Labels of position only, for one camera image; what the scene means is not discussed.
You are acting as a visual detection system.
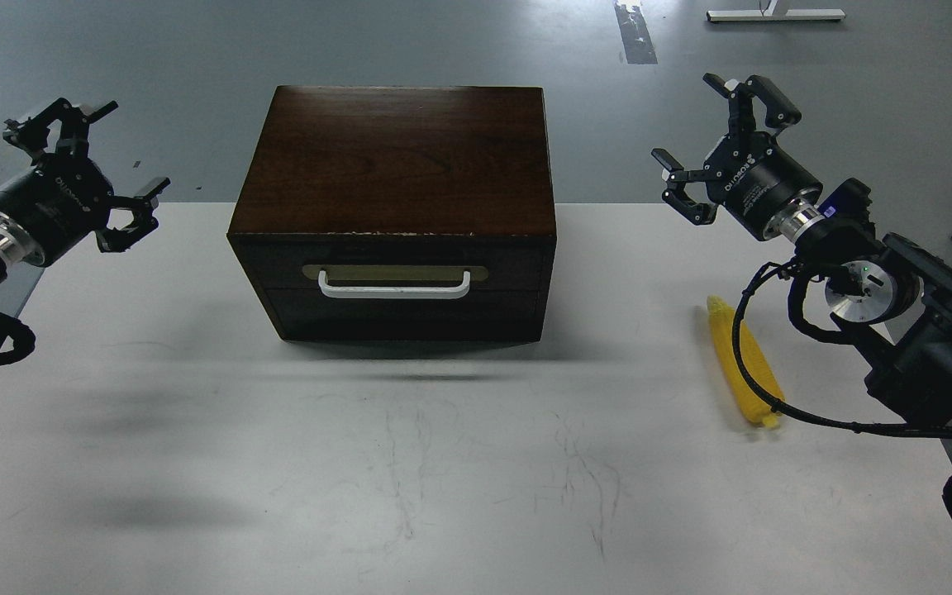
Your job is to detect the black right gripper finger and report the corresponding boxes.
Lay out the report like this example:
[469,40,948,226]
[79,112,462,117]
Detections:
[702,73,803,138]
[651,148,721,226]

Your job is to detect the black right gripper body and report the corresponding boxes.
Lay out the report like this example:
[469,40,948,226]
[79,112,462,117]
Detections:
[704,131,824,241]

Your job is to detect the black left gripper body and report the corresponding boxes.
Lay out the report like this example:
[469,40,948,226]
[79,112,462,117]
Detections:
[0,155,114,267]

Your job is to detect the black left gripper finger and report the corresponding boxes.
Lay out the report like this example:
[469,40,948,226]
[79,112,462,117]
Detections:
[96,177,171,253]
[2,98,120,159]

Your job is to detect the yellow corn cob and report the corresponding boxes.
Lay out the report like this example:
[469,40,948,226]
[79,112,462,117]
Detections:
[706,295,785,429]

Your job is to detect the wooden drawer with white handle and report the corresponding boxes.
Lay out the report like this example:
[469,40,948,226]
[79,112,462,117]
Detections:
[226,233,558,302]

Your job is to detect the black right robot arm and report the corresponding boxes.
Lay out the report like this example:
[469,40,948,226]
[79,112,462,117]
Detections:
[651,73,952,441]

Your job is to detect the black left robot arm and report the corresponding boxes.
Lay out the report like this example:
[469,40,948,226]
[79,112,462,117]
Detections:
[0,98,170,366]

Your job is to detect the dark wooden drawer cabinet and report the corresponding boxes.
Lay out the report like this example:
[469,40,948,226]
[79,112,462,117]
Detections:
[227,86,558,343]

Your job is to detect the white table leg base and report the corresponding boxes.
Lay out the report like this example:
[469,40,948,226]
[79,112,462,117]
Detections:
[704,1,847,24]

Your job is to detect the black tape strip on floor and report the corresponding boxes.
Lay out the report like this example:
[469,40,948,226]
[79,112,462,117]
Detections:
[612,1,658,65]

